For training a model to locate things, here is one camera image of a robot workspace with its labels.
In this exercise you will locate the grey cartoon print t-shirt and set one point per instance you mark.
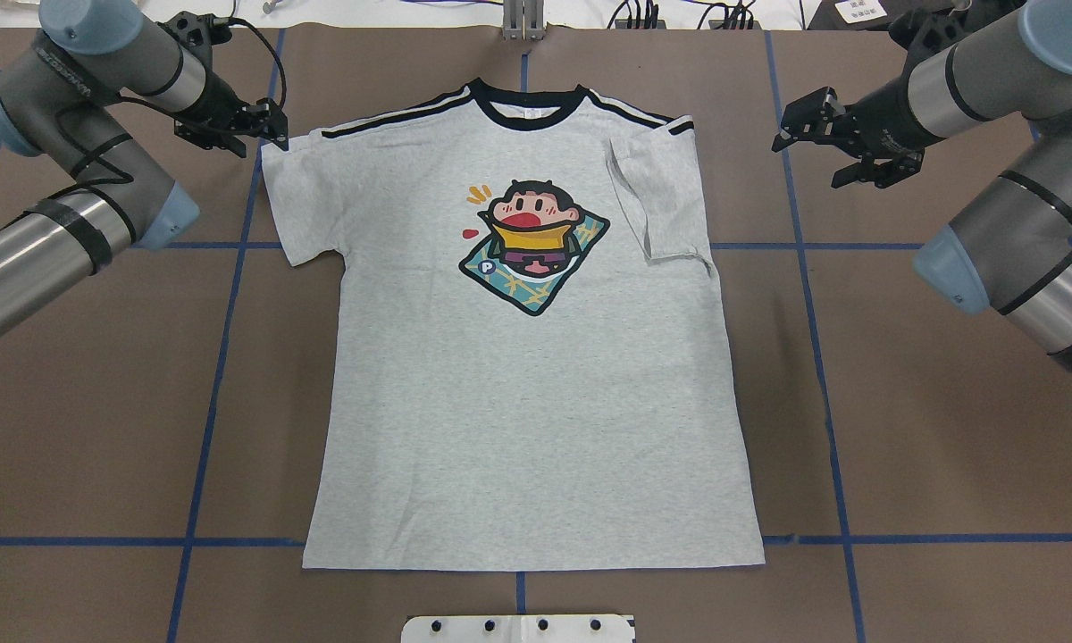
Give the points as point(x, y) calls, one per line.
point(532, 369)

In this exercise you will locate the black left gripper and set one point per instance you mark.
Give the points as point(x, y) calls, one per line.
point(221, 102)

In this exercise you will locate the aluminium frame post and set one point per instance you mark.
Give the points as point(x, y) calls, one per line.
point(523, 20)

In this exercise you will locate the white camera mast base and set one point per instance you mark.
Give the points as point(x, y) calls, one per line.
point(521, 628)

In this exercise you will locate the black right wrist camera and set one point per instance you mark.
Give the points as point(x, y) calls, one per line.
point(922, 33)

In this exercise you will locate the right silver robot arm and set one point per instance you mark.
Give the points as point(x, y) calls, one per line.
point(1010, 248)

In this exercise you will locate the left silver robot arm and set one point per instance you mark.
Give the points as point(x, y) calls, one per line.
point(86, 56)

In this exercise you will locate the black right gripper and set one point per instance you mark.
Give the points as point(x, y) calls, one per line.
point(883, 130)

